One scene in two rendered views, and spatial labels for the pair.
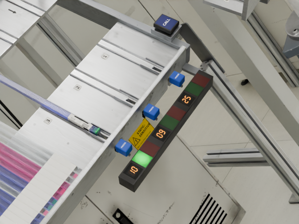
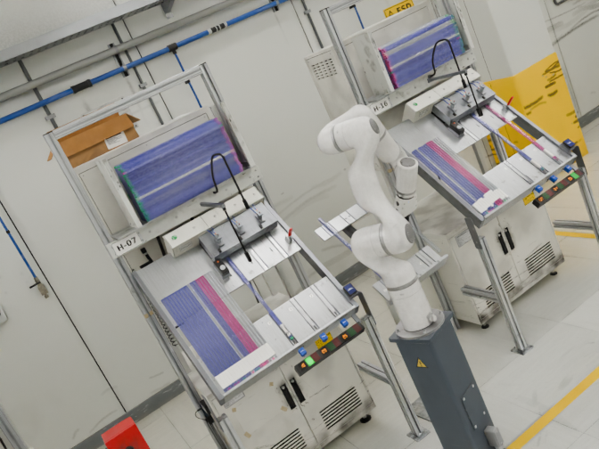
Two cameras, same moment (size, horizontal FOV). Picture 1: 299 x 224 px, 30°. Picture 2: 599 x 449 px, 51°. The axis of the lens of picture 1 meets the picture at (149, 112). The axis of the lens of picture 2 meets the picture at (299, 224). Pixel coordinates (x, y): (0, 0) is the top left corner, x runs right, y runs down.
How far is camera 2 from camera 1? 142 cm
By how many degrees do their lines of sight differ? 9
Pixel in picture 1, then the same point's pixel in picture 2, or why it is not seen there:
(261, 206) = (389, 406)
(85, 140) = (284, 340)
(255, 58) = not seen: hidden behind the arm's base
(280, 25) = (451, 286)
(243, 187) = (385, 388)
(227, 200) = (365, 395)
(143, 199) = (310, 376)
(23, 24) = (274, 260)
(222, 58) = not seen: hidden behind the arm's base
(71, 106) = (283, 319)
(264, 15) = (443, 275)
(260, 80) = not seen: hidden behind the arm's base
